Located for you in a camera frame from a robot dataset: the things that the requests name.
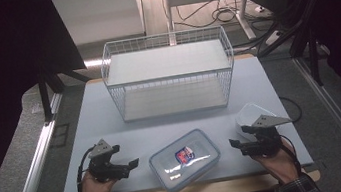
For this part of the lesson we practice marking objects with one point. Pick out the person's right hand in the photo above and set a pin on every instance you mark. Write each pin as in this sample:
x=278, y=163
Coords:
x=282, y=164

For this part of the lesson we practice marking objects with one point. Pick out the white power strip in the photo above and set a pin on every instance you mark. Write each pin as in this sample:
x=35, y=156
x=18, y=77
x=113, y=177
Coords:
x=273, y=37

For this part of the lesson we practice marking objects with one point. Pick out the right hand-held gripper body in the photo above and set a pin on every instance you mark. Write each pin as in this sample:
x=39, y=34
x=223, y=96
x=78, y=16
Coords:
x=267, y=143

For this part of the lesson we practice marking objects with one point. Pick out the white square bowl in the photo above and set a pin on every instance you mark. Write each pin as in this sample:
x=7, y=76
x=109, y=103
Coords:
x=248, y=115

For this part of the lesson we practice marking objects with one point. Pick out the dark floor grate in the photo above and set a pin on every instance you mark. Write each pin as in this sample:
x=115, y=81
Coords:
x=60, y=135

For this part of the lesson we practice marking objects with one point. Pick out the black metal stand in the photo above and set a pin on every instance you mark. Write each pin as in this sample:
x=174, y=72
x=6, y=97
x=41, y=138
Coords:
x=312, y=56
x=45, y=96

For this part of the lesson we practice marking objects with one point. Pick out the pale blue table mat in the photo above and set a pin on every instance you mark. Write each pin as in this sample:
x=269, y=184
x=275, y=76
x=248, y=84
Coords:
x=94, y=120

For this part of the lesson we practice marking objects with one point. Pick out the clear food container blue lid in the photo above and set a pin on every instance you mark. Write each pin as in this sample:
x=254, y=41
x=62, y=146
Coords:
x=198, y=166

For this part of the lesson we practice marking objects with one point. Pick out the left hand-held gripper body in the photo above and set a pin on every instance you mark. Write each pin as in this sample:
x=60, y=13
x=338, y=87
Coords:
x=101, y=169

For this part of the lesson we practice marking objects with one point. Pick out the white panel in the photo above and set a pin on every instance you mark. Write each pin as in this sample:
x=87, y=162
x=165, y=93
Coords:
x=97, y=17

